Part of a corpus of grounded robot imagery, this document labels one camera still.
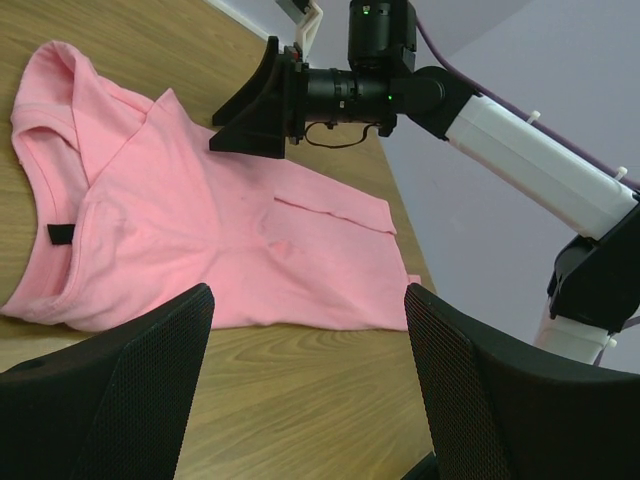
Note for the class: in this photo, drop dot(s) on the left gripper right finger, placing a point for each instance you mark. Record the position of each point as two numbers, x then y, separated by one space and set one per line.
499 408

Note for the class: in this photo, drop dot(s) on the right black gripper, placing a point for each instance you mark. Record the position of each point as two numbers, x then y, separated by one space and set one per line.
257 124

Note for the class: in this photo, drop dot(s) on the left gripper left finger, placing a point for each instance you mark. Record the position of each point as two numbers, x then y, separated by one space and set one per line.
113 406

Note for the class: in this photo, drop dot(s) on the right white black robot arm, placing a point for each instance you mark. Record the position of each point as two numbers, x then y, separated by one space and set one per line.
593 293

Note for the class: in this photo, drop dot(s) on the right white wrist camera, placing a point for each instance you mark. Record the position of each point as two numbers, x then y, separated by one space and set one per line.
307 16

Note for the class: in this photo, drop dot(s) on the pink t shirt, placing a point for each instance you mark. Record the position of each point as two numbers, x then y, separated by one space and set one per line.
133 209

